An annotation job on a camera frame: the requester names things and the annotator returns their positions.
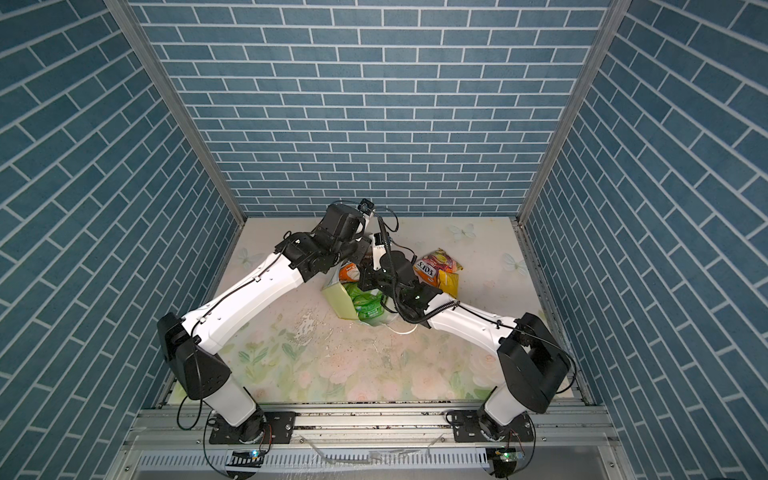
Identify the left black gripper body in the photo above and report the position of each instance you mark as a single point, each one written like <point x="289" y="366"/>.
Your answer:
<point x="354" y="249"/>

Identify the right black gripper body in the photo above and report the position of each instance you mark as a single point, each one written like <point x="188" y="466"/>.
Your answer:
<point x="380" y="279"/>

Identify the orange snack packet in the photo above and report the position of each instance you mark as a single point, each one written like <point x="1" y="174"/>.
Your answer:
<point x="427" y="267"/>

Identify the green snack packet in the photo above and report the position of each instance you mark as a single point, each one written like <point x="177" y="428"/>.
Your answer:
<point x="367" y="304"/>

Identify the colourful paper gift bag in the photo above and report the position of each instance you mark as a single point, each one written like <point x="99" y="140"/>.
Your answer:
<point x="349" y="302"/>

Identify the multicolour snack packet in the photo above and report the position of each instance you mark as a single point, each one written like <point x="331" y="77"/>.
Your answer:
<point x="349" y="273"/>

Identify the yellow snack packet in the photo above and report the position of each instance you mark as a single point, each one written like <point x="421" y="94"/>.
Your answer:
<point x="448" y="282"/>

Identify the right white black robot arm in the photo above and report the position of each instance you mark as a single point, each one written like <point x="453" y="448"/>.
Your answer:
<point x="532" y="363"/>

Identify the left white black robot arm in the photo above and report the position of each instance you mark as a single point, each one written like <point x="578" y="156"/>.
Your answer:
<point x="190" y="343"/>

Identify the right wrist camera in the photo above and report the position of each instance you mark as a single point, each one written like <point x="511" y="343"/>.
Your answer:
<point x="379" y="245"/>

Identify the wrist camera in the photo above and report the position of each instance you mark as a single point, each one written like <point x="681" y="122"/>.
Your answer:
<point x="379" y="245"/>
<point x="367" y="208"/>

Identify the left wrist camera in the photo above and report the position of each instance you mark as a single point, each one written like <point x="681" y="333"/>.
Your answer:
<point x="367" y="208"/>

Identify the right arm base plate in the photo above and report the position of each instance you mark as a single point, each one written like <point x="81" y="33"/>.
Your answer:
<point x="469" y="426"/>

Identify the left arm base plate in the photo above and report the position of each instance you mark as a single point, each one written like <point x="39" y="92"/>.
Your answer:
<point x="265" y="428"/>

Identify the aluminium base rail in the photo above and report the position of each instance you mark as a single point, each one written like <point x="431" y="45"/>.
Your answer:
<point x="380" y="441"/>

